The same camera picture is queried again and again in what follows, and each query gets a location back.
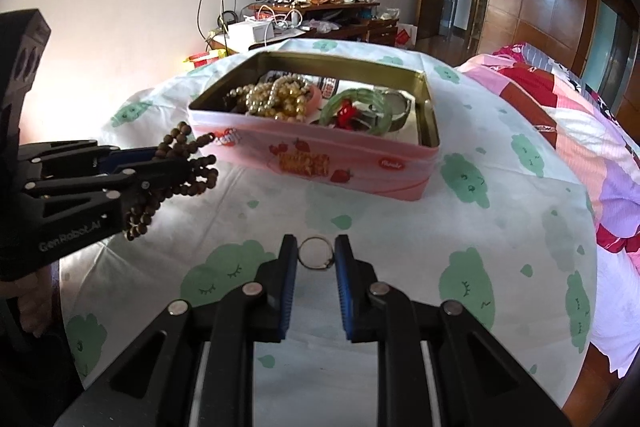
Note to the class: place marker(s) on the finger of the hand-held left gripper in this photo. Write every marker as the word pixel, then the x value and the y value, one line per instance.
pixel 132 157
pixel 145 182

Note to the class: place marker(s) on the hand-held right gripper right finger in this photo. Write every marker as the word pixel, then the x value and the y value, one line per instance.
pixel 345 287

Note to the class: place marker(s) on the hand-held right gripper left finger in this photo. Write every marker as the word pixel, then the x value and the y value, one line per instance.
pixel 287 287

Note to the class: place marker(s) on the pink tin box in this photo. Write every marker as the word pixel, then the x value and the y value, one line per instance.
pixel 300 167

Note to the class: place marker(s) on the green bangle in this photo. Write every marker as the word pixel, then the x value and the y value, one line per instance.
pixel 360 93

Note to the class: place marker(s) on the person's left hand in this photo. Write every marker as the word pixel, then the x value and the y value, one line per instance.
pixel 42 307

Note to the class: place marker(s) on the red yellow bag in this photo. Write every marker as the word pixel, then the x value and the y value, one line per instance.
pixel 205 57

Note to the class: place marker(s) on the white box device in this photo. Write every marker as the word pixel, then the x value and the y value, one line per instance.
pixel 247 32

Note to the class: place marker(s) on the silver metal watch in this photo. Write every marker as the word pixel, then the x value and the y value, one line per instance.
pixel 402 114

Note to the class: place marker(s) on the pink bangle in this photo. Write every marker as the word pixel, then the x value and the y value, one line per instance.
pixel 316 99

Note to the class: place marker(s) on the wooden television cabinet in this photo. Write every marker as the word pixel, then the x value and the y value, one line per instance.
pixel 380 32

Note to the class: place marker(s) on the white red paper bag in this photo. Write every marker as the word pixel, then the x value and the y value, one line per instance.
pixel 405 36

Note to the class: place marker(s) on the white bed sheet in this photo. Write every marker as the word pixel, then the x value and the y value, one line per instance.
pixel 615 307

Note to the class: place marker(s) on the pink patchwork quilt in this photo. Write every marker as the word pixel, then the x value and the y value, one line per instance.
pixel 565 117

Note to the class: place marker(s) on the wooden wardrobe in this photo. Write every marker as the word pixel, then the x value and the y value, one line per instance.
pixel 515 17

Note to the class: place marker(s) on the frosted glass door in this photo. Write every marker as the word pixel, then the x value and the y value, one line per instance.
pixel 607 57

